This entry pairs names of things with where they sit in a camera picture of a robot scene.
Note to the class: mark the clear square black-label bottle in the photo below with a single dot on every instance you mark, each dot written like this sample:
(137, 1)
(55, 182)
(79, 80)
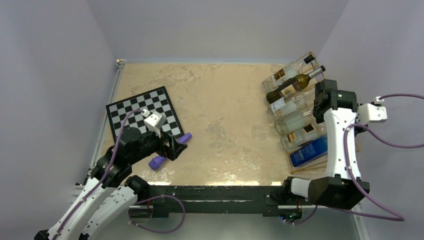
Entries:
(301, 137)

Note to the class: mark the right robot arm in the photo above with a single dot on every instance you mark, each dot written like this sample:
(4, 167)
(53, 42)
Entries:
(341, 186)

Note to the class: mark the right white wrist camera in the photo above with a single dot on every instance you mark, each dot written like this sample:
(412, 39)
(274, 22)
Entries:
(372, 112)

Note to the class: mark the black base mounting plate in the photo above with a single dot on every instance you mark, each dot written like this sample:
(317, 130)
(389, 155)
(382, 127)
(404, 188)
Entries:
(268, 201)

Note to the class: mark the purple flashlight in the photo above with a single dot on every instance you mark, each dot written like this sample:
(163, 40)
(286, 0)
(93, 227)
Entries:
(158, 161)

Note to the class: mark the clear bottle black cap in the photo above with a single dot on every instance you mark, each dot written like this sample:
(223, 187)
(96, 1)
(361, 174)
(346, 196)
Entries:
(303, 65)

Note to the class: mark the clear round short bottle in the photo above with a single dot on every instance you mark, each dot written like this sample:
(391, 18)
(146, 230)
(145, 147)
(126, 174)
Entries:
(284, 107)

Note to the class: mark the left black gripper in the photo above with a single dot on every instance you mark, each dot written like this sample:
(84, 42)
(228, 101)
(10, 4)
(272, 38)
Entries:
(173, 150)

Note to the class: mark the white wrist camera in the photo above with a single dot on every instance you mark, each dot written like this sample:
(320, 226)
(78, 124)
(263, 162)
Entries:
(372, 112)
(153, 121)

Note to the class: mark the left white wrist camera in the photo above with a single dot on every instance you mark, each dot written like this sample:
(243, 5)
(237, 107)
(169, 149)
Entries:
(153, 121)

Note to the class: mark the dark green wine bottle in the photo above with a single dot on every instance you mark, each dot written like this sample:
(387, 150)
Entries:
(294, 84)

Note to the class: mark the clear wine bottle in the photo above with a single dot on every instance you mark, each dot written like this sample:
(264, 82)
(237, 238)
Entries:
(294, 121)

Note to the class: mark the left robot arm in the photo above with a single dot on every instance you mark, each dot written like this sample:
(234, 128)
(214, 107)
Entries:
(110, 189)

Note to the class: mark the blue square glass bottle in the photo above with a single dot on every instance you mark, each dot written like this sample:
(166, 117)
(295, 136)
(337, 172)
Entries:
(310, 152)

